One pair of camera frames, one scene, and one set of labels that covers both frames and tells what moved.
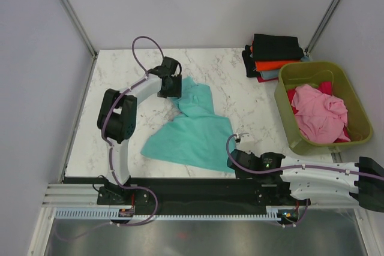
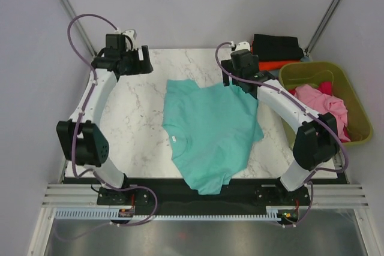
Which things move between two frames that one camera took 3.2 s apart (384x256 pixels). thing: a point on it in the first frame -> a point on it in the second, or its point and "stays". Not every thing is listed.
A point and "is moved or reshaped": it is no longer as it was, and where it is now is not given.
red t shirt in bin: [326, 88] stays
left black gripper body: [174, 90] -> [134, 65]
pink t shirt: [320, 118] stays
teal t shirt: [198, 137] is moved or reshaped
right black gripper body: [239, 175] -> [227, 65]
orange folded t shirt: [261, 65] stays
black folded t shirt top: [276, 47] stays
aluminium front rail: [68, 195] stays
